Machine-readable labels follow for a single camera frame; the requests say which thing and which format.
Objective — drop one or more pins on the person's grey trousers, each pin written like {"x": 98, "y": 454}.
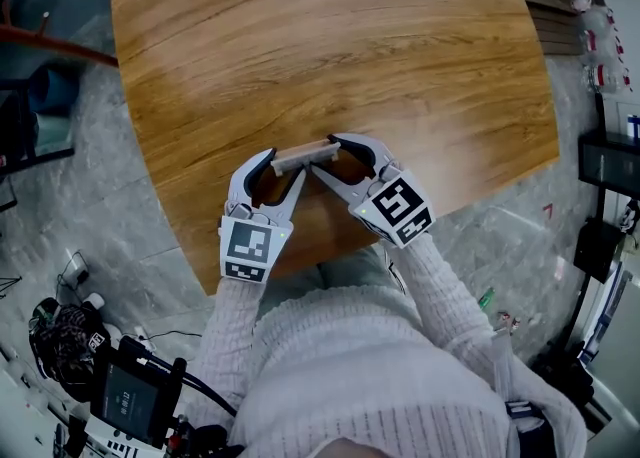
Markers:
{"x": 350, "y": 268}

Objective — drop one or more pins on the person's right forearm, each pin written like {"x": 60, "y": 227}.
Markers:
{"x": 445, "y": 286}

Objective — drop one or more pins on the green small object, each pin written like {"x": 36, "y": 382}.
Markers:
{"x": 486, "y": 297}

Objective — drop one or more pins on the black screen device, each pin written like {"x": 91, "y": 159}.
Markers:
{"x": 131, "y": 403}

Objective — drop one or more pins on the black box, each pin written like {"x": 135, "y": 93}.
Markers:
{"x": 597, "y": 251}

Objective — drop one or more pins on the person's left forearm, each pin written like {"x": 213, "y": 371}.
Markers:
{"x": 232, "y": 326}

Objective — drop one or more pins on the blue bin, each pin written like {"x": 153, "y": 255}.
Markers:
{"x": 55, "y": 91}

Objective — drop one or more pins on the black power adapter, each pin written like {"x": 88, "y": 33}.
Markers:
{"x": 80, "y": 276}

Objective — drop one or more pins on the cluster of clear plastic bottles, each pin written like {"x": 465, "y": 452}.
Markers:
{"x": 600, "y": 41}

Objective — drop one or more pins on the small beige card stand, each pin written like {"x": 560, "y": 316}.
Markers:
{"x": 305, "y": 155}

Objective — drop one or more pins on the reddish brown curved bar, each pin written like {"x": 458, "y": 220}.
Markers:
{"x": 55, "y": 45}

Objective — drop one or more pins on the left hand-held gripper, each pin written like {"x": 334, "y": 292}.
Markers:
{"x": 247, "y": 246}

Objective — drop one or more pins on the person's white knit sweater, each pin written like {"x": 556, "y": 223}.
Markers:
{"x": 360, "y": 371}

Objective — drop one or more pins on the stack of wooden planks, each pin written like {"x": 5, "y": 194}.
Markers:
{"x": 552, "y": 11}

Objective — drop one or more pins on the black metal stand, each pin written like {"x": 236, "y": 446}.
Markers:
{"x": 607, "y": 161}

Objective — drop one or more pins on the black bag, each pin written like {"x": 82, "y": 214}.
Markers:
{"x": 575, "y": 381}

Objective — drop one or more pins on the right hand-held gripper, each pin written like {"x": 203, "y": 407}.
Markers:
{"x": 400, "y": 206}

